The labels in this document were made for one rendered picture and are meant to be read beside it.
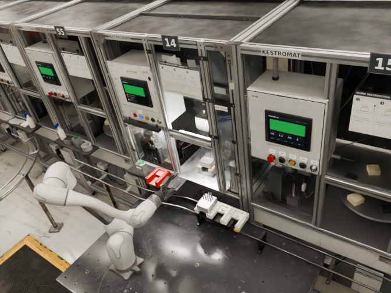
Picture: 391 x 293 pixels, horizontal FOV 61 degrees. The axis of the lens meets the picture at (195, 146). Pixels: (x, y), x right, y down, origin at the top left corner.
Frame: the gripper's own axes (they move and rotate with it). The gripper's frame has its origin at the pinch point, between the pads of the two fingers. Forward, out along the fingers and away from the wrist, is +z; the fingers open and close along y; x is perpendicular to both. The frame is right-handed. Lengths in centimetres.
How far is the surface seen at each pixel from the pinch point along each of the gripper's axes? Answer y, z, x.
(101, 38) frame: 86, 22, 61
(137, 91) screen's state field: 52, 18, 36
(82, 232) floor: -112, -22, 137
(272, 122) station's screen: 51, 18, -64
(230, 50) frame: 87, 21, -39
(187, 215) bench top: -44.5, 6.2, 3.9
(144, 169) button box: -13.9, 9.3, 43.1
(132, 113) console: 31, 20, 50
